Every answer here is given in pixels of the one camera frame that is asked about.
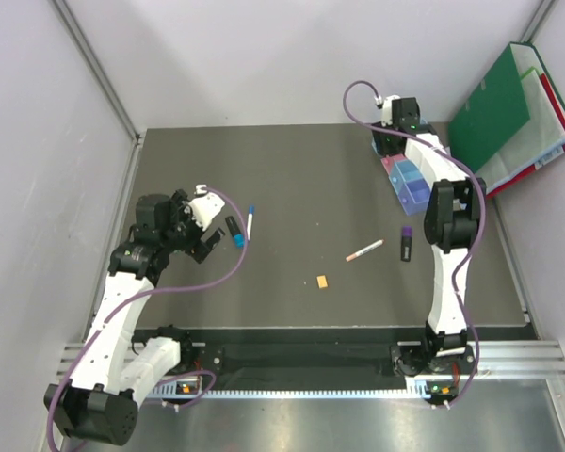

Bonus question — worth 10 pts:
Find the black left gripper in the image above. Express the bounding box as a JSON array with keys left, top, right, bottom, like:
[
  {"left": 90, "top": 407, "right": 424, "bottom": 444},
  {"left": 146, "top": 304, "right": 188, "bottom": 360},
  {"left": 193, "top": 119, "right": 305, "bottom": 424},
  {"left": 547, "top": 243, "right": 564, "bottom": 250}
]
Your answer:
[{"left": 161, "top": 190, "right": 224, "bottom": 262}]

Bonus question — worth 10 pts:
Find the black highlighter blue cap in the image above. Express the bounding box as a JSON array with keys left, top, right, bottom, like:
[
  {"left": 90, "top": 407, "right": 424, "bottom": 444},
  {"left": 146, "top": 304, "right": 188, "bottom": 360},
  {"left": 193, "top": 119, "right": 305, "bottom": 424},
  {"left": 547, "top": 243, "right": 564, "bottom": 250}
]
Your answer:
[{"left": 225, "top": 216, "right": 245, "bottom": 249}]

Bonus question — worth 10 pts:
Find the light blue drawer bin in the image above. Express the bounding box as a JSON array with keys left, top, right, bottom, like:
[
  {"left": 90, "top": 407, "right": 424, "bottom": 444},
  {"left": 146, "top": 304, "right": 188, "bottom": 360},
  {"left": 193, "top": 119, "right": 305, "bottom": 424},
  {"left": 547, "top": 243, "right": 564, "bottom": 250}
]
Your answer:
[{"left": 389, "top": 160, "right": 423, "bottom": 192}]

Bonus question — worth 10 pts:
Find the purple plastic drawer bin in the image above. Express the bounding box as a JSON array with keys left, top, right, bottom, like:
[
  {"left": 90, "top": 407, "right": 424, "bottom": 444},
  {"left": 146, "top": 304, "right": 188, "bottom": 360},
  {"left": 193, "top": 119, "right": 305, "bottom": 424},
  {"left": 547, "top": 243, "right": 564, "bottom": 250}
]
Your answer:
[{"left": 398, "top": 179, "right": 430, "bottom": 216}]

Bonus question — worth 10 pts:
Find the pink plastic drawer bin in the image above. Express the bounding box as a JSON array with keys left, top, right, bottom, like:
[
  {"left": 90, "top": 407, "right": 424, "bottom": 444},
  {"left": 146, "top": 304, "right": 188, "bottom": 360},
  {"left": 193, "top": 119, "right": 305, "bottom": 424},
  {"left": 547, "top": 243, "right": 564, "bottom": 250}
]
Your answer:
[{"left": 381, "top": 153, "right": 406, "bottom": 174}]

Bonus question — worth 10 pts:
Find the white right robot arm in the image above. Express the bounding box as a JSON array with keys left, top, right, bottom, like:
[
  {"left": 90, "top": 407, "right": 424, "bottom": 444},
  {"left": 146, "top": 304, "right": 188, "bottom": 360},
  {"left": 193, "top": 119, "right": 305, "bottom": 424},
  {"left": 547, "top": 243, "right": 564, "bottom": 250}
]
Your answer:
[{"left": 372, "top": 94, "right": 486, "bottom": 376}]

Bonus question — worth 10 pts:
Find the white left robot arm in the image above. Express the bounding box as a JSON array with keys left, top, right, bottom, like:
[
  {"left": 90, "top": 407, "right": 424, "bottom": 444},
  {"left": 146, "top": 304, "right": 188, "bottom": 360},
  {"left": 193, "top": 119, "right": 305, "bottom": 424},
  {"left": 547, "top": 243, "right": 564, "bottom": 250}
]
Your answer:
[{"left": 44, "top": 185, "right": 226, "bottom": 450}]

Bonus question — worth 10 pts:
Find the white marker blue cap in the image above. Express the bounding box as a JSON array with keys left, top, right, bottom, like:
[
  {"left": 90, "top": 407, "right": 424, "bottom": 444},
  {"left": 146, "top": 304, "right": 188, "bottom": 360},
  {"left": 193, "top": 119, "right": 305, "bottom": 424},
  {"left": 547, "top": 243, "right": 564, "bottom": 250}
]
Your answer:
[{"left": 246, "top": 204, "right": 255, "bottom": 241}]

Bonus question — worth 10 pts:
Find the green binder folder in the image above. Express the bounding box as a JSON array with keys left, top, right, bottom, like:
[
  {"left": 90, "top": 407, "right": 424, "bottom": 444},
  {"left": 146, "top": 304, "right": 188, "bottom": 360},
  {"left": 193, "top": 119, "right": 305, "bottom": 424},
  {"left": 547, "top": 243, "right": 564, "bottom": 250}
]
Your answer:
[{"left": 446, "top": 41, "right": 565, "bottom": 174}]

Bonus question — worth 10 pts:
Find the black highlighter purple cap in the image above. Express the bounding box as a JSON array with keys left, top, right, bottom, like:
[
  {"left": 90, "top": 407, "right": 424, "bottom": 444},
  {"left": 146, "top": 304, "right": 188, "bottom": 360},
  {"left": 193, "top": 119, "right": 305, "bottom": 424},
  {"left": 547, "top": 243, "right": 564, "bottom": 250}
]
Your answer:
[{"left": 400, "top": 226, "right": 412, "bottom": 262}]

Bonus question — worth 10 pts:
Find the orange eraser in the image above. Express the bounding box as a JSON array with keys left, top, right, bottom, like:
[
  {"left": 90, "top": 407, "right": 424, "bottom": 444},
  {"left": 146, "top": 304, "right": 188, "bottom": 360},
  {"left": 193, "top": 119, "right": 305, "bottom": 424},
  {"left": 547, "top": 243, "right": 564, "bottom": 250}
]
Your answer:
[{"left": 316, "top": 275, "right": 328, "bottom": 289}]

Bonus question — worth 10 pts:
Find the translucent light blue folder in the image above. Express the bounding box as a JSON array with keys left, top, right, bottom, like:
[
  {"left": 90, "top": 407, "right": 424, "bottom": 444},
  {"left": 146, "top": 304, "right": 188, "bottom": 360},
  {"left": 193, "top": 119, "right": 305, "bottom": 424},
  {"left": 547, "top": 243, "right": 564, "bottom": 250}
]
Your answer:
[{"left": 477, "top": 42, "right": 565, "bottom": 197}]

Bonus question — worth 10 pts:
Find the white marker pink cap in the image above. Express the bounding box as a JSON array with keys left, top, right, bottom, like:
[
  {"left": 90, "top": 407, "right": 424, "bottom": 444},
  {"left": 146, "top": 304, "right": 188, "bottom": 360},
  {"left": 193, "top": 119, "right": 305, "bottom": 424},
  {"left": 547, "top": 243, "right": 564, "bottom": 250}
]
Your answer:
[{"left": 346, "top": 239, "right": 385, "bottom": 262}]

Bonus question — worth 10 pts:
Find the red folder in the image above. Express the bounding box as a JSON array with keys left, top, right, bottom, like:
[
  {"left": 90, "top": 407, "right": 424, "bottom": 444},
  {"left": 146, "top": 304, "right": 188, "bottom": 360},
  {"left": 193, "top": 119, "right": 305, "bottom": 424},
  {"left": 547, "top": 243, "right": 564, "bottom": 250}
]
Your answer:
[{"left": 479, "top": 68, "right": 565, "bottom": 198}]

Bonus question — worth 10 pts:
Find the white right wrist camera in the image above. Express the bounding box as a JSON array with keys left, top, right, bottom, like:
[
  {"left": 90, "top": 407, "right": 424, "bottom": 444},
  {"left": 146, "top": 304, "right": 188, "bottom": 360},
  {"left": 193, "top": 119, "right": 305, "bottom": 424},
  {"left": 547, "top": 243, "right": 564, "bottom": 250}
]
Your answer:
[{"left": 375, "top": 94, "right": 400, "bottom": 127}]

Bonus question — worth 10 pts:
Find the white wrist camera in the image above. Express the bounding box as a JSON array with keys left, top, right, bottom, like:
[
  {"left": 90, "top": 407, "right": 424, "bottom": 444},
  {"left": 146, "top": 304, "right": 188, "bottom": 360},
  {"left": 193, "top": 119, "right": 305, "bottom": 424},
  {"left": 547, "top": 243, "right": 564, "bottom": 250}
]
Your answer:
[
  {"left": 188, "top": 184, "right": 225, "bottom": 232},
  {"left": 375, "top": 94, "right": 400, "bottom": 127}
]

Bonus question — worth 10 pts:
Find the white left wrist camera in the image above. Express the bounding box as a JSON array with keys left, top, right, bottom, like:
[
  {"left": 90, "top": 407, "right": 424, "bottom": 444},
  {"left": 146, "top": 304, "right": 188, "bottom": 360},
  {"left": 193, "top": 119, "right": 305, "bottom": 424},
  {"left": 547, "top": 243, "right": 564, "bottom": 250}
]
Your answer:
[{"left": 188, "top": 184, "right": 225, "bottom": 232}]

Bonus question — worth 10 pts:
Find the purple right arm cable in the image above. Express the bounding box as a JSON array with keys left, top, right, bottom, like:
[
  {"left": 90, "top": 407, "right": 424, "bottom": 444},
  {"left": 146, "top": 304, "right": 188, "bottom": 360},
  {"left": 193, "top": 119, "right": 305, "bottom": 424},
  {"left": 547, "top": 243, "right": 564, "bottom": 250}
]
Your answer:
[{"left": 342, "top": 80, "right": 489, "bottom": 410}]

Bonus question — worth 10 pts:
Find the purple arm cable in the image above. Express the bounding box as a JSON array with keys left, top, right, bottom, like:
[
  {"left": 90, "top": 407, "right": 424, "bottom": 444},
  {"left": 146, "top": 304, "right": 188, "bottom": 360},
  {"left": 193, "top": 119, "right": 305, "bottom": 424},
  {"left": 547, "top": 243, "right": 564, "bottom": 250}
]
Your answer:
[
  {"left": 342, "top": 80, "right": 489, "bottom": 410},
  {"left": 46, "top": 186, "right": 251, "bottom": 448}
]

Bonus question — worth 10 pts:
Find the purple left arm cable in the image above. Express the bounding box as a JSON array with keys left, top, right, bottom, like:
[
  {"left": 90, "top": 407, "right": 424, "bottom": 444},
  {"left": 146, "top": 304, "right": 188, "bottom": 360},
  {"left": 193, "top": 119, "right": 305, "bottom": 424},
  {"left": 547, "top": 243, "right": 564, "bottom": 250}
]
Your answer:
[{"left": 46, "top": 186, "right": 251, "bottom": 448}]

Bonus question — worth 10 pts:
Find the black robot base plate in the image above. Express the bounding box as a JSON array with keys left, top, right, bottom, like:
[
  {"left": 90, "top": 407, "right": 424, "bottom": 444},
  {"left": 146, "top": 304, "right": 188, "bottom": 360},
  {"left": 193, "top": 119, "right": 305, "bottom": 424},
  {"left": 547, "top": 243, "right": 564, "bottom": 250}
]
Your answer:
[{"left": 131, "top": 324, "right": 476, "bottom": 378}]

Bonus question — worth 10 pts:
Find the aluminium cable duct rail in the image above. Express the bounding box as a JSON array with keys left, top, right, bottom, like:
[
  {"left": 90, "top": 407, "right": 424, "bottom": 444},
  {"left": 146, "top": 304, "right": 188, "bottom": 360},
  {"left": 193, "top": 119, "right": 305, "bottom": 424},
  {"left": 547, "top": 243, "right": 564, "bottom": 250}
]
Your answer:
[{"left": 56, "top": 341, "right": 565, "bottom": 401}]

